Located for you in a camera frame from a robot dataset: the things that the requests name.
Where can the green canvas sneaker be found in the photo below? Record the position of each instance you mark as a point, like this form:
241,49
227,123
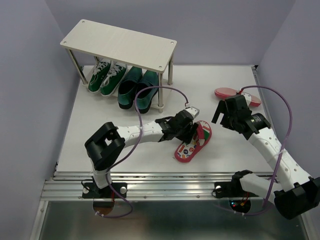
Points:
113,79
99,74

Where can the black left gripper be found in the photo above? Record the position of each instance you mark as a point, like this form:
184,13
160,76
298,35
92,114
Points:
187,136

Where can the white two-tier shoe shelf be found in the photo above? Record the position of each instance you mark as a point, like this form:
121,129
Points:
133,48

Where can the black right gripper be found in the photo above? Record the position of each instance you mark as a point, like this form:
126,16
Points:
222,108

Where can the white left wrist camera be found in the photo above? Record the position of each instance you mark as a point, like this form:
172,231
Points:
193,111

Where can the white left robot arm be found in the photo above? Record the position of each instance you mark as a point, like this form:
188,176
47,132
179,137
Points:
105,145

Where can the colourful pink slide sandal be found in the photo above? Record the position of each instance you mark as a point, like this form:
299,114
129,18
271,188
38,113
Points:
186,151

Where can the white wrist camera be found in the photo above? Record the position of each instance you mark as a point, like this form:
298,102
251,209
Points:
248,97
193,111

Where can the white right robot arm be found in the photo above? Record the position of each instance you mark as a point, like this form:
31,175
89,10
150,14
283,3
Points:
292,190

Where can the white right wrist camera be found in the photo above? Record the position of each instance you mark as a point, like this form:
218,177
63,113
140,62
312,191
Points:
248,97

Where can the aluminium mounting rail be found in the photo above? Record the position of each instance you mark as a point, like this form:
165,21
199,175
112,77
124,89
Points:
154,186

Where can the green leather loafer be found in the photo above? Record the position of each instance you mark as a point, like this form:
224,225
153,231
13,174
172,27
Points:
127,88
144,99

